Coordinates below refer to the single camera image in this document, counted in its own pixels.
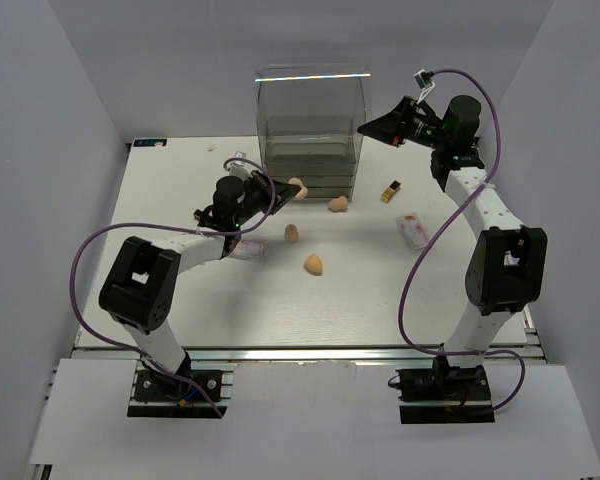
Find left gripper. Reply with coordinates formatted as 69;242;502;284
233;170;300;227

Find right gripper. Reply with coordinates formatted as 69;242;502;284
358;96;450;151

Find beige gourd sponge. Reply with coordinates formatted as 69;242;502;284
284;224;299;244

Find pink packet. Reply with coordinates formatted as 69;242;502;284
230;239;265;261
396;213;429;253

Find orange teardrop sponge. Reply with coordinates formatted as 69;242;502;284
304;254;324;276

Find clear acrylic drawer organizer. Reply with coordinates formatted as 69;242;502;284
255;63;371;200

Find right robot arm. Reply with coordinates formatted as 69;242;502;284
357;95;548;401

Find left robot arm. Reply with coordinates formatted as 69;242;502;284
99;172;305;399

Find gold lipstick right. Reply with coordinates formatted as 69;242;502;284
380;181;401;203

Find blue label left corner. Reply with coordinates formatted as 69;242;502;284
132;138;167;148

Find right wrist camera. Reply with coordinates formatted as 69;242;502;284
414;69;435;104

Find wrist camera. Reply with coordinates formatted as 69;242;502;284
414;69;435;104
223;151;250;180

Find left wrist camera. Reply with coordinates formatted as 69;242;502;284
223;151;250;180

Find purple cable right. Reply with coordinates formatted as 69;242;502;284
397;68;527;414

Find purple cable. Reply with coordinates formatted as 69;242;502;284
69;157;281;419
397;68;527;414

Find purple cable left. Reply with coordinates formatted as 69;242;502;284
69;157;281;419

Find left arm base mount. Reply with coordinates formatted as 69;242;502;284
127;362;234;420

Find aluminium rail frame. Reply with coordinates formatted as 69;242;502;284
69;299;551;369

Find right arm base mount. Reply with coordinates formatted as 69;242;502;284
387;367;495;425

